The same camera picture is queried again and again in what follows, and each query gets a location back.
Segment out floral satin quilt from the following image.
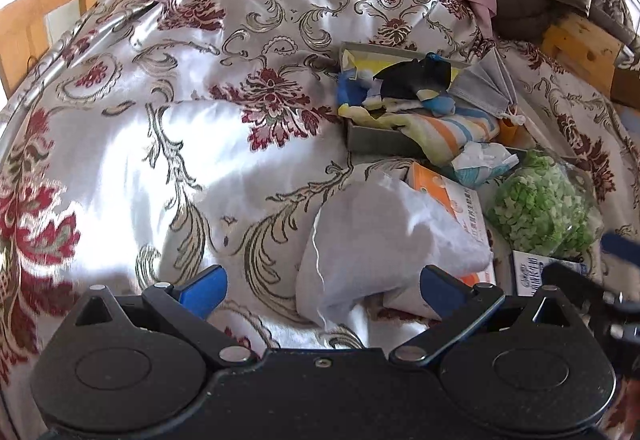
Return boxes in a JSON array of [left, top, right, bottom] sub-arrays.
[[0, 0, 640, 440]]

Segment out black sock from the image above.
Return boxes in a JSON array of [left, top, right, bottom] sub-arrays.
[[374, 53, 452, 100]]

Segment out white tissue pack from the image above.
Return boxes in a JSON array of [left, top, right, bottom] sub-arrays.
[[448, 142, 520, 189]]

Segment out orange plastic cup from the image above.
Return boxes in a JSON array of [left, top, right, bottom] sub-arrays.
[[496, 118, 520, 147]]

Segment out striped pastel towel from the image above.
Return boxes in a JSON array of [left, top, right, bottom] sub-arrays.
[[390, 108, 500, 166]]

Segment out yellow blue patterned cloth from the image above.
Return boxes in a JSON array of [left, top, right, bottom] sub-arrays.
[[335, 50, 471, 128]]

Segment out glass jar green stars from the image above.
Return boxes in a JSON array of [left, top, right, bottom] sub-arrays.
[[485, 149, 603, 259]]

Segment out orange tissue box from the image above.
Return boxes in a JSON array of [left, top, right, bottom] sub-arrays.
[[407, 163, 497, 286]]

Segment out grey shallow tray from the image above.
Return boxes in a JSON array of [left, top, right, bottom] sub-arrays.
[[338, 41, 532, 158]]

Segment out grey face mask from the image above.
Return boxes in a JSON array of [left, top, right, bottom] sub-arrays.
[[448, 48, 525, 126]]

